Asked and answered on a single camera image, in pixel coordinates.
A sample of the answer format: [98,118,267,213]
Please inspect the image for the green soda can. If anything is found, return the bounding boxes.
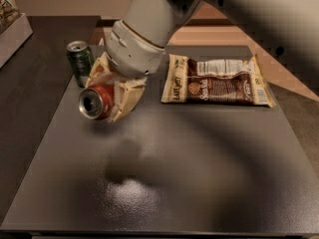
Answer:
[67,40,94,88]

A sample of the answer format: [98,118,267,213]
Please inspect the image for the white box with snacks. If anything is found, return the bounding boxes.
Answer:
[0,0,33,68]

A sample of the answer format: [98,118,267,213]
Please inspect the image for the red coke can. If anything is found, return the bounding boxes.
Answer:
[79,84,114,120]

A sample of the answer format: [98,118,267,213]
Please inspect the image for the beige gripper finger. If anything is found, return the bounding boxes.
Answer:
[107,77,148,122]
[85,52,117,88]

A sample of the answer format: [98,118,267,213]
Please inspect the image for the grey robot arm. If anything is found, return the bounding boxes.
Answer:
[86,0,319,118]

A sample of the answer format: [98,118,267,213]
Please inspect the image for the brown chip bag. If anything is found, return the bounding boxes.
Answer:
[161,55,275,108]

